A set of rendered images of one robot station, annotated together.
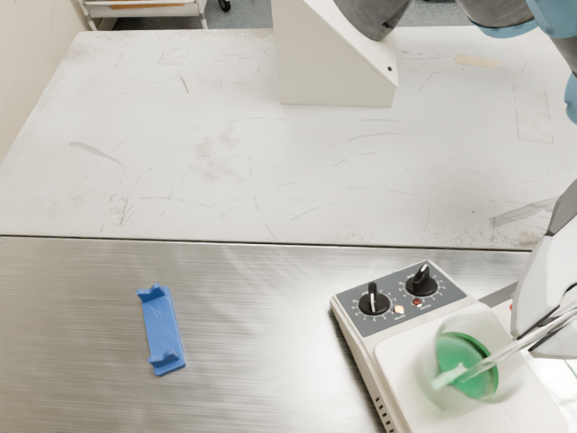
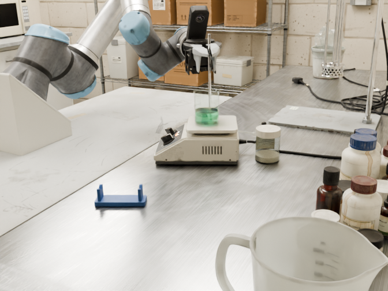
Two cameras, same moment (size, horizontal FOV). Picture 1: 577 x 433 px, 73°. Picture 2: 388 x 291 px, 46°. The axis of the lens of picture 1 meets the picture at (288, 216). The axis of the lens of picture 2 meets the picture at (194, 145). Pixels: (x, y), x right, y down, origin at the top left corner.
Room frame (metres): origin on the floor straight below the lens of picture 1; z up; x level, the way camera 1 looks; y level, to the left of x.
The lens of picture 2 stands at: (-0.26, 0.89, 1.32)
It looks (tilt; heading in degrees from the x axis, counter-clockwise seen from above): 20 degrees down; 289
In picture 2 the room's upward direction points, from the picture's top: 1 degrees counter-clockwise
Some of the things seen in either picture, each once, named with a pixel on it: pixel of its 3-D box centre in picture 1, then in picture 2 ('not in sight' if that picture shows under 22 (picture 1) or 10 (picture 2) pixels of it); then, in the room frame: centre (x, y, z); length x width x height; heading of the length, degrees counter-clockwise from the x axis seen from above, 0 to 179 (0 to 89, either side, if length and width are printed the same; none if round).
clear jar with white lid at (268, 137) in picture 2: not in sight; (267, 144); (-0.09, -0.15, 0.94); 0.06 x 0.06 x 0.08
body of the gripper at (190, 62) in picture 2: not in sight; (198, 53); (0.11, -0.24, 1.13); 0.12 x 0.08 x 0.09; 118
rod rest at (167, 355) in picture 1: (159, 325); (120, 194); (0.15, 0.16, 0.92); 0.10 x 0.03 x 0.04; 16
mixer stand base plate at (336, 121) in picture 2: not in sight; (325, 119); (-0.20, -0.50, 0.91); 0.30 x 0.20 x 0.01; 172
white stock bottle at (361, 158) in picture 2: not in sight; (359, 168); (-0.29, 0.01, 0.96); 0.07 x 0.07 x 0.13
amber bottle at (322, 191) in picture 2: not in sight; (329, 198); (-0.24, 0.13, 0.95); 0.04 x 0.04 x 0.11
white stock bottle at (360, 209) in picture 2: not in sight; (360, 210); (-0.30, 0.17, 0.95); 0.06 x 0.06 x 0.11
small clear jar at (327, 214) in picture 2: not in sight; (324, 230); (-0.24, 0.20, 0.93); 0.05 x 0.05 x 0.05
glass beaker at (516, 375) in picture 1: (466, 367); (207, 107); (0.05, -0.13, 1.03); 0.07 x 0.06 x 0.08; 67
